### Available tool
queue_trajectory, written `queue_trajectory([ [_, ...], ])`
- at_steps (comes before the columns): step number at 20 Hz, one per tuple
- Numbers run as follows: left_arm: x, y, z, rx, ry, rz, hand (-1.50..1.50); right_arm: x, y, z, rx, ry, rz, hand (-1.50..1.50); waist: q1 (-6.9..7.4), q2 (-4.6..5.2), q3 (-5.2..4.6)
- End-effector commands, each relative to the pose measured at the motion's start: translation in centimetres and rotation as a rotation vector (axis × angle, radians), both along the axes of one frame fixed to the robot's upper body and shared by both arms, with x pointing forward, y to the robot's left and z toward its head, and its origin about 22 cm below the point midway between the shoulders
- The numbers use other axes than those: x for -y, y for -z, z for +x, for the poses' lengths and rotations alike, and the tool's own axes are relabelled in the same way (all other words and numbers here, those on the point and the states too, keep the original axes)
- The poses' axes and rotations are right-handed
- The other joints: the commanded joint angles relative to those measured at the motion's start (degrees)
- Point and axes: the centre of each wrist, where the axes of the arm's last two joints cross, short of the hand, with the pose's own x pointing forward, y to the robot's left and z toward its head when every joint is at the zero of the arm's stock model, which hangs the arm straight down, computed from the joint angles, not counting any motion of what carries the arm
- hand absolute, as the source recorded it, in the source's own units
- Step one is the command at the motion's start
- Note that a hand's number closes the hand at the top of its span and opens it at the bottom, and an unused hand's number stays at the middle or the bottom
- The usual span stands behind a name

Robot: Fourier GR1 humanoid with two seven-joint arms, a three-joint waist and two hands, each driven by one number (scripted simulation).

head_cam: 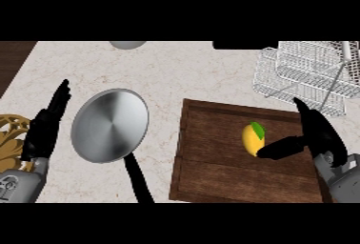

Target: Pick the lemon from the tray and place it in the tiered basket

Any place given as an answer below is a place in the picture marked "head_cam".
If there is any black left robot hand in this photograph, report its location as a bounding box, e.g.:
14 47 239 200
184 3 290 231
19 78 73 162

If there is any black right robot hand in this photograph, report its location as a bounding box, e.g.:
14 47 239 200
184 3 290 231
255 96 349 169

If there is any yellow lemon with green leaf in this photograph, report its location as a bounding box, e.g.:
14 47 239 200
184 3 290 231
240 121 267 157

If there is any brown wooden tray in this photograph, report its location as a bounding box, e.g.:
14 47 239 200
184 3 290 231
168 97 335 204

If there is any grey round object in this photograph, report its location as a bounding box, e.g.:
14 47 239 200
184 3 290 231
107 41 147 51

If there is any steel frying pan black handle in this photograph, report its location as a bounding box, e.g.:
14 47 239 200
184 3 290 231
70 88 156 204

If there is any white wire tiered basket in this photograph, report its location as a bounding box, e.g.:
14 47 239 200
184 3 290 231
252 41 360 117

